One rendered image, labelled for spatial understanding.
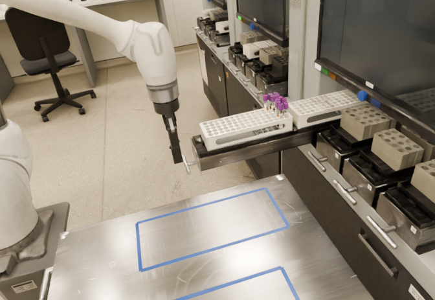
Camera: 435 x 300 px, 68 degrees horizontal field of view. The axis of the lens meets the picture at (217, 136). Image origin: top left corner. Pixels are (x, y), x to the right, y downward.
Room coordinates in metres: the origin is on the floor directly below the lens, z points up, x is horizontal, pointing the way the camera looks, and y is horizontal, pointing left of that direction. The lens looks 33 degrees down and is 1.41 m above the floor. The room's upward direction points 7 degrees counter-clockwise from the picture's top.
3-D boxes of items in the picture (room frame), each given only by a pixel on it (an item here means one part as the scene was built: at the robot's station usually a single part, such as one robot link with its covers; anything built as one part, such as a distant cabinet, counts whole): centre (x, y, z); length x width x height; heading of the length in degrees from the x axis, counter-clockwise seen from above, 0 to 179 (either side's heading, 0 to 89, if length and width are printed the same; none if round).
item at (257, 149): (0.96, -0.23, 0.78); 0.73 x 0.14 x 0.09; 102
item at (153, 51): (0.89, 0.14, 1.14); 0.13 x 0.11 x 0.16; 19
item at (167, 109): (0.88, 0.14, 0.96); 0.08 x 0.07 x 0.09; 12
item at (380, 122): (0.85, -0.47, 0.85); 0.12 x 0.02 x 0.06; 12
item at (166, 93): (0.88, 0.14, 1.03); 0.09 x 0.09 x 0.06
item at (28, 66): (3.10, 1.49, 0.52); 0.64 x 0.60 x 1.05; 32
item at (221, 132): (0.93, -0.10, 0.83); 0.30 x 0.10 x 0.06; 102
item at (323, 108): (0.99, -0.41, 0.83); 0.30 x 0.10 x 0.06; 102
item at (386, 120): (0.85, -0.49, 0.85); 0.12 x 0.02 x 0.06; 12
